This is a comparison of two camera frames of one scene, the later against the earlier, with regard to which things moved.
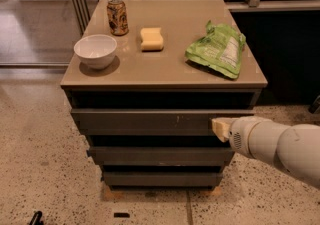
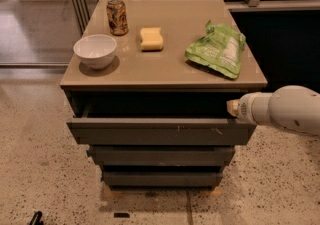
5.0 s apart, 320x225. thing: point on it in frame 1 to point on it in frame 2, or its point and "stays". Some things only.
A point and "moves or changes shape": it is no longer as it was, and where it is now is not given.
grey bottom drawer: (160, 178) stays
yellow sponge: (152, 39) stays
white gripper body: (240, 137) to (244, 109)
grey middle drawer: (161, 155) stays
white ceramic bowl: (96, 50) stays
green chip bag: (221, 48) stays
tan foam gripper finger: (221, 126) to (233, 107)
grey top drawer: (150, 122) moves or changes shape
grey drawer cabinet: (144, 81) stays
